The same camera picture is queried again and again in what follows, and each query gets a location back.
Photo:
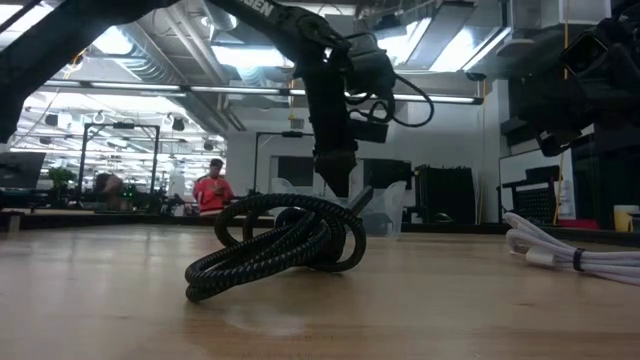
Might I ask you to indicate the black robot rig frame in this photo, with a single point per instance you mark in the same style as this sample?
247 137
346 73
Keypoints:
82 160
256 160

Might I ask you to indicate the black aluminium table frame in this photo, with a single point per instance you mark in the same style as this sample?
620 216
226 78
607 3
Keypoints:
125 220

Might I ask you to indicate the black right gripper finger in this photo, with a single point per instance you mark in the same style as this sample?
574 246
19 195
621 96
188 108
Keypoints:
552 142

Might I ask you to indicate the black perforated cart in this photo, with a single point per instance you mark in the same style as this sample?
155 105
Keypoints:
537 202

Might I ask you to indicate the red flat object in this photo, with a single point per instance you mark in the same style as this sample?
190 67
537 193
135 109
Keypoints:
580 223

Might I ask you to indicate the person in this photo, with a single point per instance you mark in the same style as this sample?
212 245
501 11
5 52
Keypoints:
212 195
110 187

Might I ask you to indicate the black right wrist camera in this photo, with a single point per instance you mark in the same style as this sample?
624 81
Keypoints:
582 50

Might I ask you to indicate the black cabinet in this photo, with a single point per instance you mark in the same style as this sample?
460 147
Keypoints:
445 195

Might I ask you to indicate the dark computer monitor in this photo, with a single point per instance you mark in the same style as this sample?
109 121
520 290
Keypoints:
20 170

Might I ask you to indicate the long ceiling light bar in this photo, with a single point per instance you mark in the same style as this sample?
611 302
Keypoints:
235 90

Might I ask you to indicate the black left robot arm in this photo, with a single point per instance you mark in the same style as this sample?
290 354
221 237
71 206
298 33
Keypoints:
280 20

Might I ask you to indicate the whiteboard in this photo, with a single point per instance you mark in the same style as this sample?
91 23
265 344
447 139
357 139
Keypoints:
515 170

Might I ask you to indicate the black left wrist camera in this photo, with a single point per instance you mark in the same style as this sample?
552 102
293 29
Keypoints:
370 65

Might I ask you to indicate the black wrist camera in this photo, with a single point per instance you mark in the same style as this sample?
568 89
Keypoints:
370 65
582 50

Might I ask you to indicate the yellow cup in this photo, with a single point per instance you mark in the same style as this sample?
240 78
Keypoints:
625 218

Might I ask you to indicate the clear plastic container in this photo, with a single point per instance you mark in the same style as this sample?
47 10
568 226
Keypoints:
387 210

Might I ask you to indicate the small background plant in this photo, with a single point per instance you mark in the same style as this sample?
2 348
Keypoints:
60 177

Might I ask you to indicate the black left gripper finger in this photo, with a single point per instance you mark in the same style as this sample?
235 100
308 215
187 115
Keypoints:
336 175

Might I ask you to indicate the silver ventilation duct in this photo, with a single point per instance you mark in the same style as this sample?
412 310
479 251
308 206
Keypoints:
220 20

